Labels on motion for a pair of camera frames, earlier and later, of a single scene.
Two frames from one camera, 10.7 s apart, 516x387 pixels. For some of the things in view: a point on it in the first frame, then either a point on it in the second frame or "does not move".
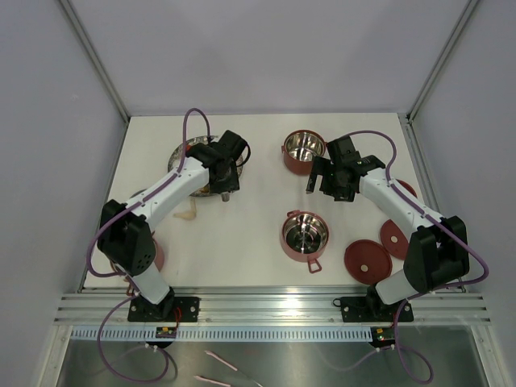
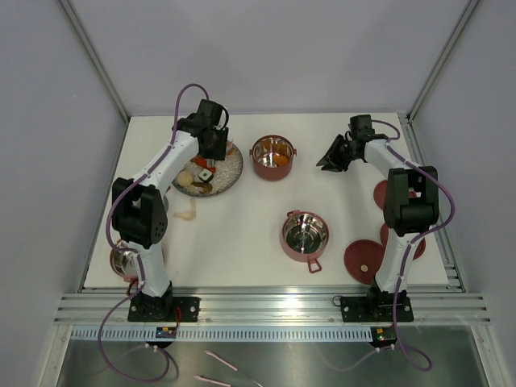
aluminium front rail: (430, 305) does not move
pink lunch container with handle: (304, 238) does not move
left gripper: (231, 185) → (218, 153)
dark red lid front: (368, 261) does not move
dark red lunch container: (300, 148) → (272, 157)
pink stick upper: (221, 359) does not move
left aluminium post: (96, 58) does not move
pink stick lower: (201, 378) does not move
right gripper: (322, 166) → (331, 153)
